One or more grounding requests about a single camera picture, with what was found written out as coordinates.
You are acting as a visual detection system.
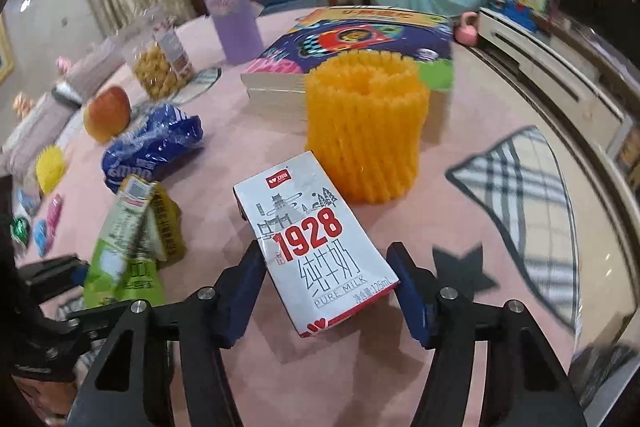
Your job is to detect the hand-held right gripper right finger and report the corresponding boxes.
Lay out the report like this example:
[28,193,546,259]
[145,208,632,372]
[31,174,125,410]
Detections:
[385,242,588,427]

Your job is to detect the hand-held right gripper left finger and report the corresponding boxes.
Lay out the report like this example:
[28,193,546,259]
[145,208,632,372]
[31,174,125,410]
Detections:
[65,239,268,427]

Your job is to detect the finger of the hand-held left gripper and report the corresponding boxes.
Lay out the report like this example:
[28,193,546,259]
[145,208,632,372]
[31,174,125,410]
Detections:
[15,254,91,303]

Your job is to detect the green snack packet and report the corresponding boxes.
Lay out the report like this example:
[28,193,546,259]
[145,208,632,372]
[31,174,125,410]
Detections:
[82,174,168,308]

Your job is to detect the red white milk carton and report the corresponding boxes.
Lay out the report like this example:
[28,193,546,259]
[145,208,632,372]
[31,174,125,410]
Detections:
[232,151,401,339]

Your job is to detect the white trash bin black bag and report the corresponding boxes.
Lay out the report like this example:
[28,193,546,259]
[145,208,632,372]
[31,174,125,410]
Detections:
[570,339,640,413]

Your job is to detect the small blue candy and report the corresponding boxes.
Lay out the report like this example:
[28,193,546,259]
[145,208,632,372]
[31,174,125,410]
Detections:
[32,219,53,256]

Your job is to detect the small pink candy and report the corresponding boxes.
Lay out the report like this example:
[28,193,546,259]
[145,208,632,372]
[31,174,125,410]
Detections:
[47,194,64,228]

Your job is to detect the yellow snack packet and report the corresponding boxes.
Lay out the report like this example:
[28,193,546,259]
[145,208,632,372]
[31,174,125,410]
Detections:
[145,182,187,265]

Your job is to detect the yellow spiky ball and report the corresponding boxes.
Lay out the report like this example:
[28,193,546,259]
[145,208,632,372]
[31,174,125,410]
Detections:
[35,145,67,195]

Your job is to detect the pink sofa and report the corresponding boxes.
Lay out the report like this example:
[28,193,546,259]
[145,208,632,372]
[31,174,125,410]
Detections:
[0,34,126,178]

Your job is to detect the blue snack packet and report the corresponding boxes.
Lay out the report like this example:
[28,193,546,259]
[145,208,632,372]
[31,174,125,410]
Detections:
[101,103,204,194]

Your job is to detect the red yellow apple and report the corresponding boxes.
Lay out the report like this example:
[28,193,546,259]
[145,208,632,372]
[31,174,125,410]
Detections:
[82,86,132,142]

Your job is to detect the orange ribbed cup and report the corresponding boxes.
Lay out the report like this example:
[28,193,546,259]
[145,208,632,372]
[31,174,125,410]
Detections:
[304,52,431,205]

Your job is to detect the pink printed tablecloth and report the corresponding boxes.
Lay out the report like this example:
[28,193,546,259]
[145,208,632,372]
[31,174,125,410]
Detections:
[10,4,631,427]

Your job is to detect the clear bag of yellow snacks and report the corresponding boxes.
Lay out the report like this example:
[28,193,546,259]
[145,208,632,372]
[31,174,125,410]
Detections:
[122,7,196,100]

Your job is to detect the colourful picture book box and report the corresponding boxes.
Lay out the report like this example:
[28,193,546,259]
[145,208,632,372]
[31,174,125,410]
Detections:
[240,7,456,128]

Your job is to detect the white television cabinet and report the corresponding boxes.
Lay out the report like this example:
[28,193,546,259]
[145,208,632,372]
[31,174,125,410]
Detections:
[477,7,640,188]

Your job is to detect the pink kettlebell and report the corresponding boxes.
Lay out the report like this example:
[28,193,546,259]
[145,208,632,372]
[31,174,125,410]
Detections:
[452,12,481,46]

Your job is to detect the purple tumbler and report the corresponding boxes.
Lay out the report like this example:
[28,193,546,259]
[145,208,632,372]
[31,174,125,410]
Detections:
[192,0,265,65]

